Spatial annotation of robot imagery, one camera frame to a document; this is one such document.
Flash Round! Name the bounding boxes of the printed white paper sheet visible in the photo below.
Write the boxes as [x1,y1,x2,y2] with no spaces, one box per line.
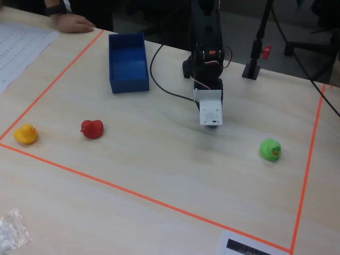
[0,22,60,94]

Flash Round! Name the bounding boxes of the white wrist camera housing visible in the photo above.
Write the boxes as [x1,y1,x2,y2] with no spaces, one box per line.
[192,87,224,126]

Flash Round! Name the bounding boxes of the person's forearm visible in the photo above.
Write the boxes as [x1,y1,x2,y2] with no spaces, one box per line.
[44,0,70,9]

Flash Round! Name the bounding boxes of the white paper with black bar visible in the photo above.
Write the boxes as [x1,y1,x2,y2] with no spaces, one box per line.
[216,229,291,255]

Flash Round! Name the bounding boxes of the red rubber duck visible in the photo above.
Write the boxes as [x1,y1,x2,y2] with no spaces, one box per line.
[80,120,104,140]

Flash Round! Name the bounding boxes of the black robot camera cable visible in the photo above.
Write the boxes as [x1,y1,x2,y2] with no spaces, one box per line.
[149,44,195,103]

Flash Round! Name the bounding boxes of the black office chair base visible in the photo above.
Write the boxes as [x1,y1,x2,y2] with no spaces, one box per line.
[283,0,340,82]

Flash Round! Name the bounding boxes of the black camera stand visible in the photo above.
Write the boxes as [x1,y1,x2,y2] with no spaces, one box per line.
[241,0,275,81]

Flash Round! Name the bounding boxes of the orange tape strip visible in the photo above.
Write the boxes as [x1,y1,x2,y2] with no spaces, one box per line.
[290,83,327,254]
[0,142,293,253]
[0,29,105,143]

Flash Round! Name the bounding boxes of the yellow rubber duck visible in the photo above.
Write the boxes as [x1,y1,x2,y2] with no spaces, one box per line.
[13,123,39,146]

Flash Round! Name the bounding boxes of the red white servo wires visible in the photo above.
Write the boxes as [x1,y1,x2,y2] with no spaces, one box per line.
[185,46,232,91]

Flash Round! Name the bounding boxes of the black stand cable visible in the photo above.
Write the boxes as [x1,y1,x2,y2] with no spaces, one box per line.
[270,0,340,118]

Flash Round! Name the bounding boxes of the green rubber duck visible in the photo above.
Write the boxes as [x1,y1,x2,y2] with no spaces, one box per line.
[259,138,282,163]

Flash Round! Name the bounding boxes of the black wrist watch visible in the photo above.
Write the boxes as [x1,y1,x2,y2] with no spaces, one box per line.
[44,2,68,18]

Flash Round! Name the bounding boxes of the blue rectangular plastic box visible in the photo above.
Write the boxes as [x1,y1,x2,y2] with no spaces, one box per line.
[108,32,150,95]

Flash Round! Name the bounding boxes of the person's bare hand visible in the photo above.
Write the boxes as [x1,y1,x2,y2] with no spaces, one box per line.
[49,12,97,34]

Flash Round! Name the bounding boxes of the clear plastic bag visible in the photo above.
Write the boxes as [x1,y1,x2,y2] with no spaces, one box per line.
[0,208,32,253]

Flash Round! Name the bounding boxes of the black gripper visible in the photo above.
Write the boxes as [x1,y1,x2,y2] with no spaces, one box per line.
[182,54,225,107]

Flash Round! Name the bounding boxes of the red clamp knob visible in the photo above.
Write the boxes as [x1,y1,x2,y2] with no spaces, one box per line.
[261,44,273,60]

